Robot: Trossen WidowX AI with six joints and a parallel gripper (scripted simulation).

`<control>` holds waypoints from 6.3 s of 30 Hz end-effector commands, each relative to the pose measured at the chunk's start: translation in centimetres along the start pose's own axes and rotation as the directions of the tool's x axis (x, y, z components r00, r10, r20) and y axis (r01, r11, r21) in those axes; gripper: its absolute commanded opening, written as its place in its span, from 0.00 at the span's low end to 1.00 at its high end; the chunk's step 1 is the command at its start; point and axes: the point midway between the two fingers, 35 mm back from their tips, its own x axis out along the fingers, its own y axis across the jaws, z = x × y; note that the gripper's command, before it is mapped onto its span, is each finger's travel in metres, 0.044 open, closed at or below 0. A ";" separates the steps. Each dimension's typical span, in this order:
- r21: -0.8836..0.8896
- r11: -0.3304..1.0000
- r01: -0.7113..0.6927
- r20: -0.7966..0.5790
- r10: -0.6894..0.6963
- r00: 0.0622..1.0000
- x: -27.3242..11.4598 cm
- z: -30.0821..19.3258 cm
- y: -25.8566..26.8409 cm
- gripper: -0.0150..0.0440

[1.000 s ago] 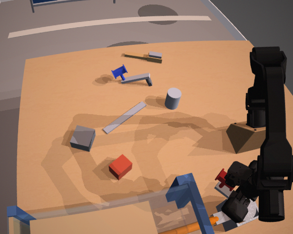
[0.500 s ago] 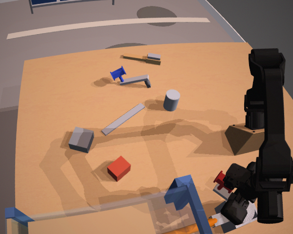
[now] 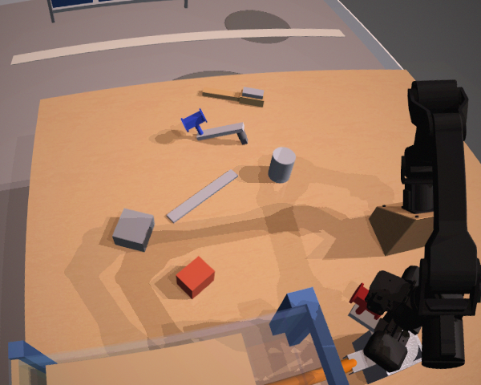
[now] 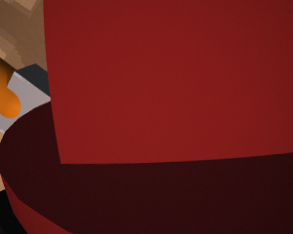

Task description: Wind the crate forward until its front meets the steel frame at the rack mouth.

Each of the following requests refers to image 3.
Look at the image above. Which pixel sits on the grey flat bar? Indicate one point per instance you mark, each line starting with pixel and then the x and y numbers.
pixel 201 196

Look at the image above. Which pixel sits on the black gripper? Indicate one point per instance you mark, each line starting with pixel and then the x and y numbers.
pixel 387 345

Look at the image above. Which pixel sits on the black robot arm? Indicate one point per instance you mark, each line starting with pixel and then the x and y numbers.
pixel 435 181

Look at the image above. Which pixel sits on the blue flat bar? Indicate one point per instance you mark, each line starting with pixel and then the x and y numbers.
pixel 335 364

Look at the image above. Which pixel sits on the grey cylinder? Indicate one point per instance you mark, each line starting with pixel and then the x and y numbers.
pixel 281 165

